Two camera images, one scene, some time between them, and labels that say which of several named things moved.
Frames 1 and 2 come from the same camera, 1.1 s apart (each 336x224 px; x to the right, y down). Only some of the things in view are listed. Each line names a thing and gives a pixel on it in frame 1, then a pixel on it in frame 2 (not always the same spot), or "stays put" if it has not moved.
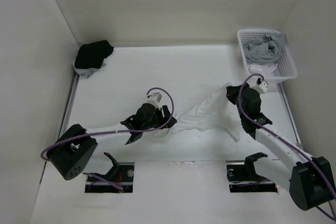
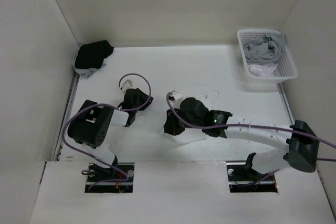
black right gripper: (231, 92) to (171, 125)
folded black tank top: (92, 55) stays put
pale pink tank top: (266, 70) stays put
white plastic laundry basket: (265, 52) stays put
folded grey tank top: (87, 72) stays put
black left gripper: (166, 115) to (145, 98)
